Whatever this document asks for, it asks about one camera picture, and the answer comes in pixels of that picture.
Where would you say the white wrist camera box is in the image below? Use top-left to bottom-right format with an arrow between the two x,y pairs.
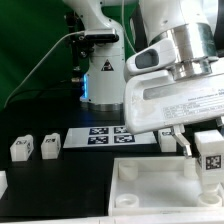
124,38 -> 177,81

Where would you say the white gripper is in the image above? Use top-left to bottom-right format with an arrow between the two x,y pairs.
124,59 -> 224,158

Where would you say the grey cable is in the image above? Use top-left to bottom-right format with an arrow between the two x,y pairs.
2,0 -> 138,110

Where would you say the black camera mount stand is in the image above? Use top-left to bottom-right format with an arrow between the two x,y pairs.
64,11 -> 94,84

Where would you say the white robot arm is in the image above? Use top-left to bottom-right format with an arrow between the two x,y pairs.
63,0 -> 224,155

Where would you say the white square table top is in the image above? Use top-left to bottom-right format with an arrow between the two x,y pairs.
108,156 -> 224,216

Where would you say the white obstacle piece left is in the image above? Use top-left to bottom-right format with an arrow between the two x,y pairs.
0,171 -> 8,199

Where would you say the white sheet with markers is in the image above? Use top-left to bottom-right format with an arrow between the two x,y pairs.
64,125 -> 156,148

